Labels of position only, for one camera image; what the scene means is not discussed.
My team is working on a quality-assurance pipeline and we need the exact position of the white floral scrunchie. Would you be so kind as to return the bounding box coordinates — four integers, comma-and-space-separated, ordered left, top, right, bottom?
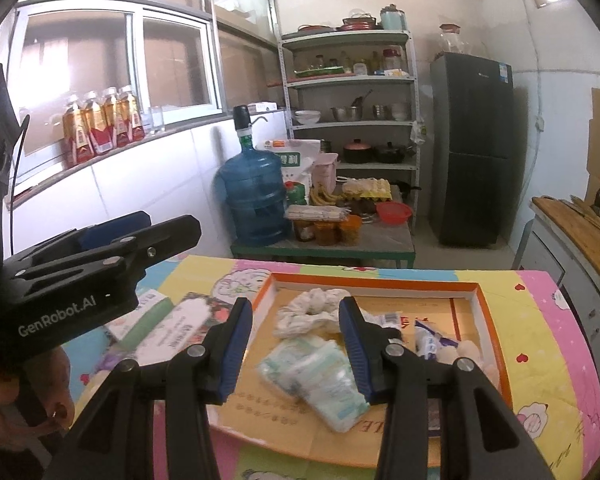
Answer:
273, 288, 351, 339

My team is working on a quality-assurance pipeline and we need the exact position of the person's left hand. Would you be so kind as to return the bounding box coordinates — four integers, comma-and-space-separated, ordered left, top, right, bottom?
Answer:
0, 348, 74, 452

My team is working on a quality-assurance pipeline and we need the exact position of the green white tissue box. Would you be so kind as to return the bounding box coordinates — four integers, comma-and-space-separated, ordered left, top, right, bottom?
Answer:
105, 288, 174, 351

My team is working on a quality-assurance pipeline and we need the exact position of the floral tissue pack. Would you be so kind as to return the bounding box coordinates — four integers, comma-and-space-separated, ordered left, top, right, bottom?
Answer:
132, 292, 233, 365

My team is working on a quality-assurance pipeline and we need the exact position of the pink plush bunny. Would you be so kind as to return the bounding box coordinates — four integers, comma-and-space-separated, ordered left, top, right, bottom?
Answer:
436, 339, 502, 392

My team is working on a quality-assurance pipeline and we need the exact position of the orange drink bottle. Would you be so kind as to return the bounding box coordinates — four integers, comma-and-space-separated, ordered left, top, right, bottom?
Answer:
119, 84, 145, 142
83, 91, 114, 155
62, 94, 95, 167
102, 87, 129, 148

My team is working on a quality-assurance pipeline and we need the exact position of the purple white snack packet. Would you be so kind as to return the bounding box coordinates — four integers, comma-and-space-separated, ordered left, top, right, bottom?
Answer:
415, 321, 460, 364

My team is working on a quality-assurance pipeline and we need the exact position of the blue water jug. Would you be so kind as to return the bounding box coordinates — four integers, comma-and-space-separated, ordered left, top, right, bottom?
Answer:
219, 127, 290, 246

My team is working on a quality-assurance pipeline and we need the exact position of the orange shallow cardboard box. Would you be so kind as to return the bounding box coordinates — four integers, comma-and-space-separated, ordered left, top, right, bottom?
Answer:
211, 273, 514, 478

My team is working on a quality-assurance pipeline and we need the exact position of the black water pump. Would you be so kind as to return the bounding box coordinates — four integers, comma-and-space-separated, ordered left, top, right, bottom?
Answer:
233, 105, 253, 131

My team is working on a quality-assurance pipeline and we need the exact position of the dark sauce jar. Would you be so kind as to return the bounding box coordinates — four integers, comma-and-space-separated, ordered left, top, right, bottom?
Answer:
292, 220, 315, 242

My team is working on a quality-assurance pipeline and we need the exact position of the clear wrapped tissue packet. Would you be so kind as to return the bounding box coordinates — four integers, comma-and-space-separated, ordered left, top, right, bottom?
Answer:
288, 340, 370, 434

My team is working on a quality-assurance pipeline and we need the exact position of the white rice sack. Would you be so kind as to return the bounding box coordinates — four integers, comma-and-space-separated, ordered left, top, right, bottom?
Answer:
257, 139, 321, 205

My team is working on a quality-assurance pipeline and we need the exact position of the noodle bundle package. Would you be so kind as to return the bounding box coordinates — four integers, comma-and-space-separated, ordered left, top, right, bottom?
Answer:
285, 205, 349, 222

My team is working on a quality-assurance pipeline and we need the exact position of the bunch of bananas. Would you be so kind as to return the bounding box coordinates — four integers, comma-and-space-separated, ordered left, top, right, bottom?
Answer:
309, 185, 344, 207

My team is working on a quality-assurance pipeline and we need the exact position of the orange sauce jar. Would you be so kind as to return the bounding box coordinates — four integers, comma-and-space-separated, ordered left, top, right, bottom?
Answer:
338, 214, 362, 245
314, 221, 339, 246

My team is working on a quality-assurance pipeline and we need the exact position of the white green tissue packet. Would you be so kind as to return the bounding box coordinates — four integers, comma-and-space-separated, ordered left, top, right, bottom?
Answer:
257, 335, 326, 398

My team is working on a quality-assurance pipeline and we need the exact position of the pink plastic container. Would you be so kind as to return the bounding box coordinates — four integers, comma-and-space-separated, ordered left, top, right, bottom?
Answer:
312, 153, 338, 193

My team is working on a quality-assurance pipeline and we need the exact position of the grey kitchen counter cabinet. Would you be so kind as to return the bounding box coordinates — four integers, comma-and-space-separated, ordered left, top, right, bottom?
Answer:
511, 194, 600, 401

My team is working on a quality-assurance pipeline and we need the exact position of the white bowl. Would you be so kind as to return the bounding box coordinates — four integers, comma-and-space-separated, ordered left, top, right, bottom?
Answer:
294, 110, 322, 126

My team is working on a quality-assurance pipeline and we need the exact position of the green side table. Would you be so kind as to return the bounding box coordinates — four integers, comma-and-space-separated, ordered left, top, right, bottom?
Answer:
230, 218, 416, 269

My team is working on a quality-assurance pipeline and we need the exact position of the egg tray in bag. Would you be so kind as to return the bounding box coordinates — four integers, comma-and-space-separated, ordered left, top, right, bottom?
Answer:
341, 178, 392, 202

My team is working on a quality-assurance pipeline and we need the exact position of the black clay pot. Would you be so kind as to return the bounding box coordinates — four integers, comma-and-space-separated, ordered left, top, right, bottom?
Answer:
342, 139, 374, 165

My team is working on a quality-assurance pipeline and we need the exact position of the steel mixing bowl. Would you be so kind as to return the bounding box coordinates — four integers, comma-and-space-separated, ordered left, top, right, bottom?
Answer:
330, 105, 363, 122

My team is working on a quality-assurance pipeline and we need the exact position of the red plastic colander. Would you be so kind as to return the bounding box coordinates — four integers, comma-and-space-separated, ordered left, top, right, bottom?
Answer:
376, 200, 413, 226

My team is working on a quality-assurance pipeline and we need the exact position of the black wok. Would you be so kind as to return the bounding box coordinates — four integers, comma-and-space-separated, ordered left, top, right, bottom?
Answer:
375, 142, 416, 164

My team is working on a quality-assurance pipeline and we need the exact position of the metal storage shelf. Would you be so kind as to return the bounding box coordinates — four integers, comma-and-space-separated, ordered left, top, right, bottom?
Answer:
278, 27, 426, 208

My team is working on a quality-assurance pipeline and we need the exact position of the dark grey refrigerator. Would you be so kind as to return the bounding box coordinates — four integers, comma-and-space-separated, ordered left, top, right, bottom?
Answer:
429, 52, 515, 247

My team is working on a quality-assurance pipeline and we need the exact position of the aluminium window frame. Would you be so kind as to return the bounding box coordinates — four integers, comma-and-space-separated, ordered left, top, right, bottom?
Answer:
0, 0, 279, 197

